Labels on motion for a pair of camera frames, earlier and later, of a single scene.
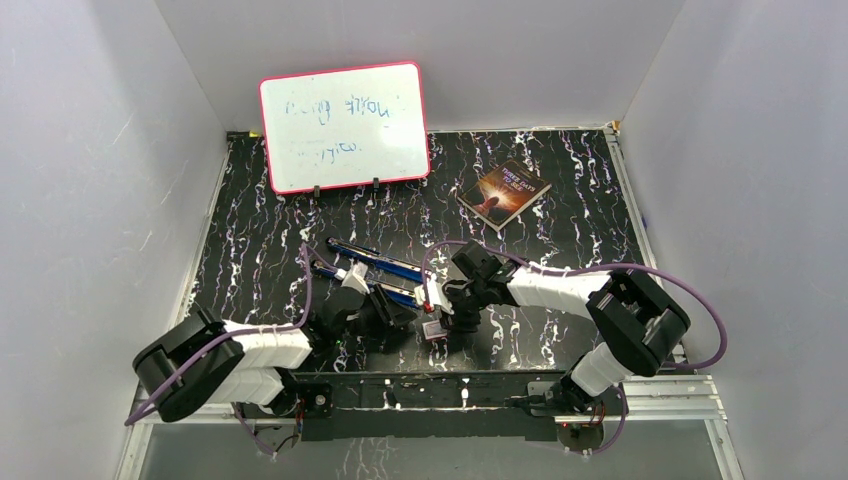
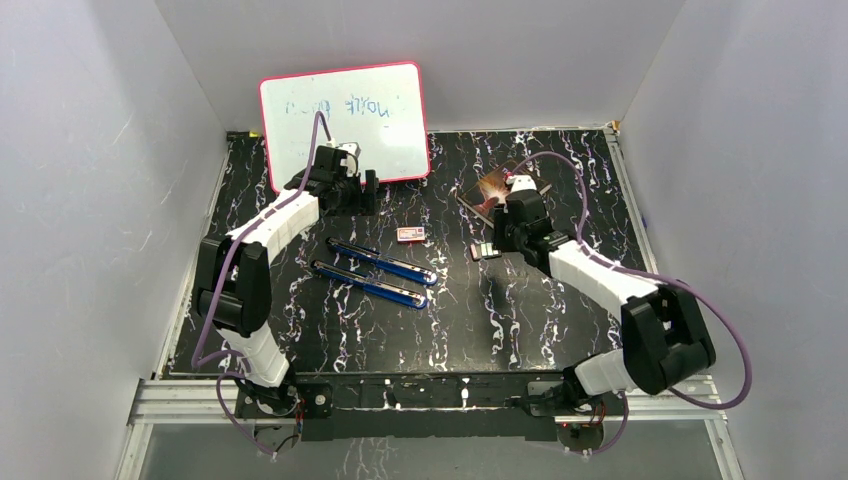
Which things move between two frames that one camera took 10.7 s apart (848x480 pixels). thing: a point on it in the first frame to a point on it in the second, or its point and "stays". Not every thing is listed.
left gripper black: (395, 314) to (355, 207)
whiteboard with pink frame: (345, 128) stays
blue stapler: (379, 260) stays
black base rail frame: (410, 405) stays
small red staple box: (434, 330) to (411, 235)
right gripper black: (458, 321) to (500, 218)
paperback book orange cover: (501, 195) stays
